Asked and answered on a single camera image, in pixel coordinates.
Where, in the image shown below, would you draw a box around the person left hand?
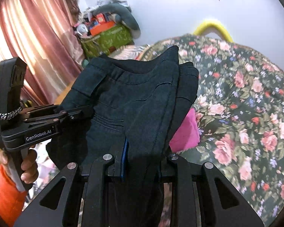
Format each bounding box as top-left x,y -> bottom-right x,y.
0,148 -> 39,184

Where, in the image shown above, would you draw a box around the grey plush pillow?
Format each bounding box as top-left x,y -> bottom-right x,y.
92,3 -> 141,39

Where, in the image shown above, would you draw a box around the orange box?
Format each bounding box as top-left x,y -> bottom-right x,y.
90,21 -> 115,36

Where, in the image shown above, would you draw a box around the pink striped curtain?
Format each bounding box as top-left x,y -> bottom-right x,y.
0,0 -> 84,105

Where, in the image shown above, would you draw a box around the yellow curved tube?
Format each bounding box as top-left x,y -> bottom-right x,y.
193,21 -> 233,43

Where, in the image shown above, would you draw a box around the green fabric storage box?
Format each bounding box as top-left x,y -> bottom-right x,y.
79,25 -> 133,58

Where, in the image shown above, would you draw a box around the floral bed quilt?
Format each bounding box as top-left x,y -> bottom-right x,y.
140,34 -> 284,226

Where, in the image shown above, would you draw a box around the black pants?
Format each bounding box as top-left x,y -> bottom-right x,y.
47,46 -> 199,226

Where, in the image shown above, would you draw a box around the pink folded cloth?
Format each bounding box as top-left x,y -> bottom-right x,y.
169,108 -> 200,153

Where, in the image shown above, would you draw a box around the orange sleeve left forearm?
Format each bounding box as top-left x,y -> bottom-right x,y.
0,165 -> 27,226

